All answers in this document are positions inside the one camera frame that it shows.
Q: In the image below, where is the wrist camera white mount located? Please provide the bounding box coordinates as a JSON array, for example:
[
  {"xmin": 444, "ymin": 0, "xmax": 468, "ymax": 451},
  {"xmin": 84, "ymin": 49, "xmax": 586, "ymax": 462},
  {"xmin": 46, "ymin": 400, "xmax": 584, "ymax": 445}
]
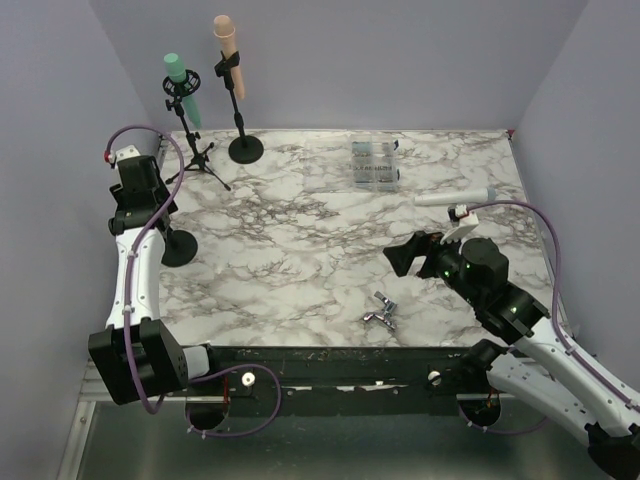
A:
[
  {"xmin": 103, "ymin": 144, "xmax": 140, "ymax": 168},
  {"xmin": 441, "ymin": 204, "xmax": 479, "ymax": 244}
]

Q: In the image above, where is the white microphone grey mesh head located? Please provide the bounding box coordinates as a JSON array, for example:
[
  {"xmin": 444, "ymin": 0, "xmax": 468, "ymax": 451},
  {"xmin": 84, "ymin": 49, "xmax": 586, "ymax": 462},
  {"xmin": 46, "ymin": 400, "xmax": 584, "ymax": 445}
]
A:
[{"xmin": 414, "ymin": 187, "xmax": 497, "ymax": 207}]

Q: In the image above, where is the clear plastic screw box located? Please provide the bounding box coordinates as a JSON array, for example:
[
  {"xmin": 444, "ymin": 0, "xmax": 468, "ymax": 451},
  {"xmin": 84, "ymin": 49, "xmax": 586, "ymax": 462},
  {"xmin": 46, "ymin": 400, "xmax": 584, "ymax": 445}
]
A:
[{"xmin": 302, "ymin": 132, "xmax": 402, "ymax": 193}]

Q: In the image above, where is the black tall round-base stand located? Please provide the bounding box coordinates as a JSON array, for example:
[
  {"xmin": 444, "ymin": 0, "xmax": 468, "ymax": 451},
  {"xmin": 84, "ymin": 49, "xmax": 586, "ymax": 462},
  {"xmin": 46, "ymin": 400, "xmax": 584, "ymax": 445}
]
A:
[{"xmin": 214, "ymin": 52, "xmax": 264, "ymax": 165}]

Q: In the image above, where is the green microphone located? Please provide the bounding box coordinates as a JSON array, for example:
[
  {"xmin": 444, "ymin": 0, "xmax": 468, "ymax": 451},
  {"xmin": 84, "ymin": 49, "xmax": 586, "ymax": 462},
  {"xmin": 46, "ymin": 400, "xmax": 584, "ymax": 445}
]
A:
[{"xmin": 163, "ymin": 53, "xmax": 201, "ymax": 128}]

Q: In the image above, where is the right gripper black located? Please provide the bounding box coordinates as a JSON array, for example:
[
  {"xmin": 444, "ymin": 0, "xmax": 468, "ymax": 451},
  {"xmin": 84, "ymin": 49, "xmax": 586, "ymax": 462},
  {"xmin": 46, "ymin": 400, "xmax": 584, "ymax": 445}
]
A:
[{"xmin": 384, "ymin": 225, "xmax": 483, "ymax": 306}]

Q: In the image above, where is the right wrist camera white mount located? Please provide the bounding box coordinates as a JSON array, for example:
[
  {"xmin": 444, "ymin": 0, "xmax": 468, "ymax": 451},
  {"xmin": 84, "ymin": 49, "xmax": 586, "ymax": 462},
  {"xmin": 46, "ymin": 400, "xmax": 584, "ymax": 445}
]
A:
[{"xmin": 441, "ymin": 204, "xmax": 479, "ymax": 244}]

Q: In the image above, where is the aluminium frame rail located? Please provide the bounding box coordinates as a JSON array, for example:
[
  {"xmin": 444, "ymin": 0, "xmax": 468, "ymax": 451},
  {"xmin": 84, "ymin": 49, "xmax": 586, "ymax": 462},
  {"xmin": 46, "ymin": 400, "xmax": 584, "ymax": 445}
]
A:
[{"xmin": 54, "ymin": 130, "xmax": 171, "ymax": 480}]

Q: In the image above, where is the black tripod shock-mount stand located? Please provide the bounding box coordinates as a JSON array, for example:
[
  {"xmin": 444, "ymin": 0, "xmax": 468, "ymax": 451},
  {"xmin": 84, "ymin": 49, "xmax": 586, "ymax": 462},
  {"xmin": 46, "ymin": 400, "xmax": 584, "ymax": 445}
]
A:
[{"xmin": 165, "ymin": 93, "xmax": 231, "ymax": 191}]

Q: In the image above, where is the chrome faucet tap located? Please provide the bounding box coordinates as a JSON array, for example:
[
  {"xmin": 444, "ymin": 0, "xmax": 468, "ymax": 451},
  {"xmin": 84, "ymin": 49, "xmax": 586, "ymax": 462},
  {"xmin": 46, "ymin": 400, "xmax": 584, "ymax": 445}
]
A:
[{"xmin": 362, "ymin": 291, "xmax": 398, "ymax": 331}]

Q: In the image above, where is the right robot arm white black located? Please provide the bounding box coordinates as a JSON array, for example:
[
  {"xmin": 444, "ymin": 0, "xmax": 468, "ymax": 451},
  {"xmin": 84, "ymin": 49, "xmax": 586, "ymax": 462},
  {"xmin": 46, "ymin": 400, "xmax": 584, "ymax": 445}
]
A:
[{"xmin": 383, "ymin": 232, "xmax": 639, "ymax": 479}]

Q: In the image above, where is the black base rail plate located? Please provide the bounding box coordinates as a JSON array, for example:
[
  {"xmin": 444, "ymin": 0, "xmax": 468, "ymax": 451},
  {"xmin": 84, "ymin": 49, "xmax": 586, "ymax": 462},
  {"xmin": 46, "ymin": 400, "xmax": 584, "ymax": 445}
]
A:
[{"xmin": 187, "ymin": 346, "xmax": 519, "ymax": 420}]

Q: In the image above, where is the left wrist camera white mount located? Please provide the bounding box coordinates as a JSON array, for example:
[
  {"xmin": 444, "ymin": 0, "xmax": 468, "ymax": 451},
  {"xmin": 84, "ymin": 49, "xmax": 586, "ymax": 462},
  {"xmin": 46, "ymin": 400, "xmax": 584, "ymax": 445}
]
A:
[{"xmin": 103, "ymin": 144, "xmax": 140, "ymax": 168}]

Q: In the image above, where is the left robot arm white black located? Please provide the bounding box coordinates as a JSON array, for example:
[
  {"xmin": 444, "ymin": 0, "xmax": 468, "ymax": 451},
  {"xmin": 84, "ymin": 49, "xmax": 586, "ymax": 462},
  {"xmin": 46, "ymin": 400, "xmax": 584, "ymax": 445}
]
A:
[{"xmin": 88, "ymin": 146, "xmax": 222, "ymax": 405}]

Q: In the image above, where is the peach microphone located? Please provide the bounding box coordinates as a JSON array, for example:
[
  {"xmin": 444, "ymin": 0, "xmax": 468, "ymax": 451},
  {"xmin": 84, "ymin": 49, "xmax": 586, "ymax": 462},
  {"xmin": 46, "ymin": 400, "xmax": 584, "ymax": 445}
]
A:
[{"xmin": 214, "ymin": 15, "xmax": 246, "ymax": 100}]

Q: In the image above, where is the black round-base microphone stand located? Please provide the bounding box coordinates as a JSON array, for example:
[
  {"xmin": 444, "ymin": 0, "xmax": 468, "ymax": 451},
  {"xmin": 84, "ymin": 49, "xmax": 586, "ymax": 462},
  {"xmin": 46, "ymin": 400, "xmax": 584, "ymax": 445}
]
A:
[{"xmin": 161, "ymin": 227, "xmax": 198, "ymax": 268}]

